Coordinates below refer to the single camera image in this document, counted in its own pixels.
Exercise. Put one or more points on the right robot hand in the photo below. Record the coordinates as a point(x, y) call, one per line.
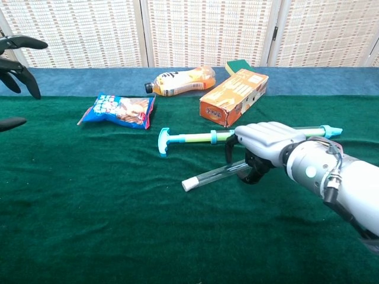
point(266, 139)

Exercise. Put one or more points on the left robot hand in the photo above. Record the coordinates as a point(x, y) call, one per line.
point(26, 43)

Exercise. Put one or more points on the clear glass tube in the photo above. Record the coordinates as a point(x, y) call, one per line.
point(216, 174)

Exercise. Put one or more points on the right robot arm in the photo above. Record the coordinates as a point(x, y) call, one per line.
point(349, 183)

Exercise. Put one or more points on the orange cardboard box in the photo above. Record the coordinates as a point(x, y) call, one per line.
point(234, 94)

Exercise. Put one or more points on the blue table cover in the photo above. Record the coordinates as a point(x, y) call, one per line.
point(74, 81)

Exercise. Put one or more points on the teal toy water pump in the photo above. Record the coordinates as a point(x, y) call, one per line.
point(192, 138)

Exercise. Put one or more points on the green yellow sponge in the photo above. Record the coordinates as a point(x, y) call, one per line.
point(235, 65)

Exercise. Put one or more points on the orange drink bottle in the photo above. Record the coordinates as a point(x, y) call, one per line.
point(180, 83)

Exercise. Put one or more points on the blue snack bag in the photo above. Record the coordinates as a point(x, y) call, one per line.
point(121, 111)

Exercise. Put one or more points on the dark green velvet cloth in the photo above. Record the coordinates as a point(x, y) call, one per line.
point(118, 222)

